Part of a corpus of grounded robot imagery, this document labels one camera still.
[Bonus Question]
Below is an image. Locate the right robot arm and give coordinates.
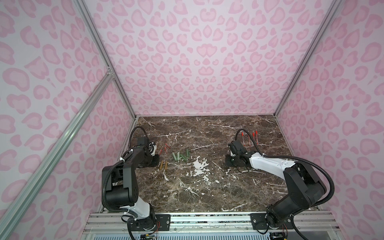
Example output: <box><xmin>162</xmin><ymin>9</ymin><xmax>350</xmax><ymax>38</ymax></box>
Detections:
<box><xmin>226</xmin><ymin>141</ymin><xmax>335</xmax><ymax>229</ymax></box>

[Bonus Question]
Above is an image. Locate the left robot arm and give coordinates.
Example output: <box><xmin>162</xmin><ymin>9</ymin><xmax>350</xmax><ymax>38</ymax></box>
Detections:
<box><xmin>102</xmin><ymin>137</ymin><xmax>160</xmax><ymax>230</ymax></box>

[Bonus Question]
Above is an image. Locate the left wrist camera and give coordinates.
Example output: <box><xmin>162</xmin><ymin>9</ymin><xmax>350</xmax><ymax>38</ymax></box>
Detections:
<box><xmin>149</xmin><ymin>142</ymin><xmax>157</xmax><ymax>156</ymax></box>

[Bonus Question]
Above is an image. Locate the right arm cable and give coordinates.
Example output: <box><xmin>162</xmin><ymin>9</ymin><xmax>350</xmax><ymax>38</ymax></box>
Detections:
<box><xmin>234</xmin><ymin>128</ymin><xmax>336</xmax><ymax>240</ymax></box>

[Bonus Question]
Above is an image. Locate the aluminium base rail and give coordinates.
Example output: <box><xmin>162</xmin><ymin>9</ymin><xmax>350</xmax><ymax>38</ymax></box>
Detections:
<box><xmin>81</xmin><ymin>211</ymin><xmax>344</xmax><ymax>240</ymax></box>

